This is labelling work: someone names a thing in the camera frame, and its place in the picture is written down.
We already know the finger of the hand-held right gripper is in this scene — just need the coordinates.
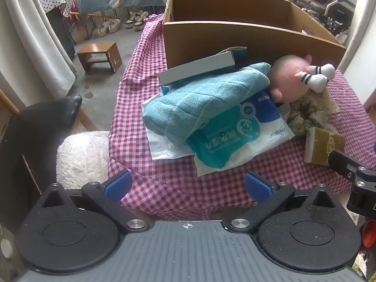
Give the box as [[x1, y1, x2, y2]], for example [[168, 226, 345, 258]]
[[328, 150, 376, 184]]

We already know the black chair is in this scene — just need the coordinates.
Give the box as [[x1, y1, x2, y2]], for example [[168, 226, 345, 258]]
[[0, 95, 99, 232]]

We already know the olive soap box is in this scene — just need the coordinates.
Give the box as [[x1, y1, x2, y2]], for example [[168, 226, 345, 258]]
[[304, 127, 346, 165]]

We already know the pink plush doll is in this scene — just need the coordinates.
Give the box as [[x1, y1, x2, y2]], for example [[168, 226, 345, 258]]
[[269, 53, 336, 103]]

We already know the beige printed handkerchief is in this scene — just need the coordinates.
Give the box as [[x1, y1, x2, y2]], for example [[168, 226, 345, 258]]
[[305, 88, 341, 115]]

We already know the green floral scrunchie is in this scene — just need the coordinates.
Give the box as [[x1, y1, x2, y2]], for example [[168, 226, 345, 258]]
[[286, 95, 329, 137]]

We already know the brown cardboard box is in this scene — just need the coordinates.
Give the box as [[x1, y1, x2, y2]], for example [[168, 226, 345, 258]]
[[162, 0, 347, 69]]

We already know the white plastic bag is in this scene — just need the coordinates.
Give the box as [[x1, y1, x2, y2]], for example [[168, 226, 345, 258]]
[[146, 126, 196, 161]]

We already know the teal knitted towel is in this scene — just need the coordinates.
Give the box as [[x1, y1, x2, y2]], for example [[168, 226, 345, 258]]
[[142, 62, 271, 146]]

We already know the teal wet wipes packet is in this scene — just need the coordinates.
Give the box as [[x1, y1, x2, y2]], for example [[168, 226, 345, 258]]
[[186, 90, 295, 177]]

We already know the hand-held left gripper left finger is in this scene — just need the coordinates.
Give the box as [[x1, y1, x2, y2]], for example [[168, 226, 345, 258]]
[[41, 170, 149, 232]]

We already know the white fluffy cushion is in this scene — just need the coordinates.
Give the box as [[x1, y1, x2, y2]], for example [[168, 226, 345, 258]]
[[56, 131, 110, 190]]

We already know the white curtain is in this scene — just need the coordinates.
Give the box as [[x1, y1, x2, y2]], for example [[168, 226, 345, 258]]
[[0, 0, 77, 97]]

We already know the teal white swab box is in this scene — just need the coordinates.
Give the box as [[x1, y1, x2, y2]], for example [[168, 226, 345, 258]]
[[158, 47, 248, 86]]

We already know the small wooden stool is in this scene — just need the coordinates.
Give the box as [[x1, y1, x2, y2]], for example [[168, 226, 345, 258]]
[[77, 42, 123, 73]]

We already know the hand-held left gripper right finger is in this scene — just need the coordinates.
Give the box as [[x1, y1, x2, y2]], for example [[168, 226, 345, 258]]
[[231, 172, 334, 232]]

